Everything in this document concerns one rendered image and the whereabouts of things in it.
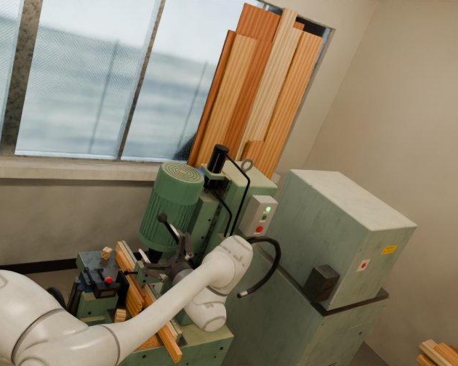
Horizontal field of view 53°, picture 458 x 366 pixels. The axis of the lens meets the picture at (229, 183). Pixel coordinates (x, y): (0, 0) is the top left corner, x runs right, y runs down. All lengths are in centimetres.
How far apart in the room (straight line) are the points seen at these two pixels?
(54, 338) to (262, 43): 267
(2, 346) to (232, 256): 62
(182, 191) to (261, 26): 186
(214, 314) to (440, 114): 271
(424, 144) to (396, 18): 103
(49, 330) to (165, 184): 84
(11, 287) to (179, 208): 81
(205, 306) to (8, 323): 59
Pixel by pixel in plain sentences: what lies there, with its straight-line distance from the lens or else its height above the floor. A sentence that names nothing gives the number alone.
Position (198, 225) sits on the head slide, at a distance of 179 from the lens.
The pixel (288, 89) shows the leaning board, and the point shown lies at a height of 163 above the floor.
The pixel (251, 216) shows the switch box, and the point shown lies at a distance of 180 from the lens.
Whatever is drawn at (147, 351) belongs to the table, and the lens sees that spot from 182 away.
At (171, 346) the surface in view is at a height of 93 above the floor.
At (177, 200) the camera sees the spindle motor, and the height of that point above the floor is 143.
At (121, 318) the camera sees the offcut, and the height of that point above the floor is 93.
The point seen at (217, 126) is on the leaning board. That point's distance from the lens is 322.
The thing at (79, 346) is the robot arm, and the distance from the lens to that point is 94.
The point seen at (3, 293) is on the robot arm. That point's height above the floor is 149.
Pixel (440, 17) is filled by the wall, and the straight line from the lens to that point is 386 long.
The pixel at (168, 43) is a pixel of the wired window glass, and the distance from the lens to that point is 306.
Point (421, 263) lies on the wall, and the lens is 375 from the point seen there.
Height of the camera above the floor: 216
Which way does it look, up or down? 22 degrees down
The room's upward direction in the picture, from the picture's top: 22 degrees clockwise
